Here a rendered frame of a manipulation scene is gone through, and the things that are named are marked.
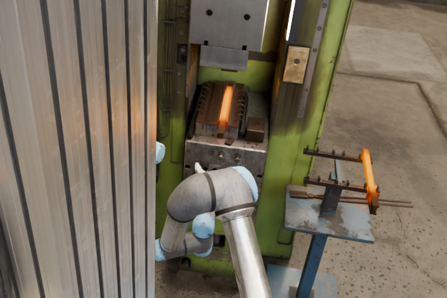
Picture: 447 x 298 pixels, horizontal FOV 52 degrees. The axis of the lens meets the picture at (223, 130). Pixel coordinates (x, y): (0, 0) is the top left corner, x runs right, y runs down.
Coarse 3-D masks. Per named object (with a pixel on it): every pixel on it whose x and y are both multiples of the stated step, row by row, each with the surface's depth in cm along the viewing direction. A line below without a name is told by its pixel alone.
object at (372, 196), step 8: (368, 152) 209; (368, 160) 204; (368, 168) 199; (368, 176) 194; (368, 184) 190; (368, 192) 185; (376, 192) 185; (368, 200) 186; (376, 200) 180; (376, 208) 178
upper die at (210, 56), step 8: (208, 48) 190; (216, 48) 190; (224, 48) 190; (200, 56) 193; (208, 56) 192; (216, 56) 192; (224, 56) 192; (232, 56) 191; (240, 56) 191; (200, 64) 195; (208, 64) 194; (216, 64) 194; (224, 64) 194; (232, 64) 193; (240, 64) 193
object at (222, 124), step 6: (228, 90) 234; (228, 96) 228; (228, 102) 224; (222, 108) 218; (228, 108) 222; (222, 114) 214; (222, 120) 208; (222, 126) 205; (222, 132) 201; (222, 138) 202
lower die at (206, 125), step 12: (216, 84) 242; (240, 84) 244; (216, 96) 231; (240, 96) 233; (204, 108) 222; (216, 108) 221; (204, 120) 213; (216, 120) 213; (228, 120) 212; (204, 132) 214; (216, 132) 213; (228, 132) 212
